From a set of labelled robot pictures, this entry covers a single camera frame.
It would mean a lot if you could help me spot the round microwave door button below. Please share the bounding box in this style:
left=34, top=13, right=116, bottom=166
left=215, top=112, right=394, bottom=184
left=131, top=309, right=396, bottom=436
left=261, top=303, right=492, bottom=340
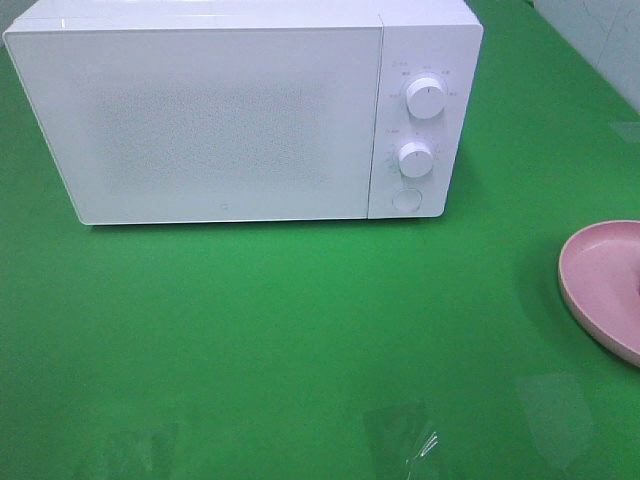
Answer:
left=392, top=188, right=422, bottom=214

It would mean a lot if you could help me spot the pink plastic plate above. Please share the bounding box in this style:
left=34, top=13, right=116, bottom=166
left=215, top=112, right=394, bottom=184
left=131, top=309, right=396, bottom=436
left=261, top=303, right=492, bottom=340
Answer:
left=557, top=220, right=639, bottom=366

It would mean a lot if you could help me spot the lower white microwave knob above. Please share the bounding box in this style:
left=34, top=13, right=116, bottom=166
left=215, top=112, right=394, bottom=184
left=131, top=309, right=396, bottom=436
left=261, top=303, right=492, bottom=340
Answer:
left=398, top=142, right=434, bottom=178

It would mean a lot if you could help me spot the white microwave knob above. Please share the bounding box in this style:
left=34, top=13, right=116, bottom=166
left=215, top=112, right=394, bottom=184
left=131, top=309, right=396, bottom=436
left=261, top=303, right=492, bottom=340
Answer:
left=398, top=142, right=434, bottom=178
left=405, top=74, right=447, bottom=120

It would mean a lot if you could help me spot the upper white microwave knob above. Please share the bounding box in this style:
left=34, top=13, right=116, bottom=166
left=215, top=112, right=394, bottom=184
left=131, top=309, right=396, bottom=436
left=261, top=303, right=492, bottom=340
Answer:
left=405, top=74, right=447, bottom=120

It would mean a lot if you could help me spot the white microwave oven body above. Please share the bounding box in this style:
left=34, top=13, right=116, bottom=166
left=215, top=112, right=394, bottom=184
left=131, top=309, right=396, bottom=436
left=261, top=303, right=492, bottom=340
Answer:
left=3, top=1, right=483, bottom=219

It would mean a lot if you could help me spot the white microwave door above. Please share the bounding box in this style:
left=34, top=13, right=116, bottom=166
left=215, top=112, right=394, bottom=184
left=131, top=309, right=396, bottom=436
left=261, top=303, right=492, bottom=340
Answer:
left=7, top=27, right=382, bottom=225

